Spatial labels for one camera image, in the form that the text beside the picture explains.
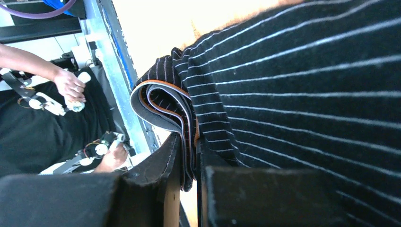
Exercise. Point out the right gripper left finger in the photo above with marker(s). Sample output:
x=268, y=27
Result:
x=146, y=196

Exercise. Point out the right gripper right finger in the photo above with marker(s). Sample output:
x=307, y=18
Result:
x=231, y=196

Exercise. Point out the black pinstriped underwear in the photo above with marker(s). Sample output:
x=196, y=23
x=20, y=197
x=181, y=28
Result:
x=314, y=85

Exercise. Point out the person's bare forearm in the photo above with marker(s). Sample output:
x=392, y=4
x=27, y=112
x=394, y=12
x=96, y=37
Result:
x=17, y=59

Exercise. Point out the person's second hand background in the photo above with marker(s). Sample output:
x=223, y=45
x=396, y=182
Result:
x=112, y=160

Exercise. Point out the person's hand in background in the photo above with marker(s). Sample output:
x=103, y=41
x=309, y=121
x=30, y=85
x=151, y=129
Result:
x=69, y=86

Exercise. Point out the aluminium front rail frame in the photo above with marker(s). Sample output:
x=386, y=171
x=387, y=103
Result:
x=104, y=26

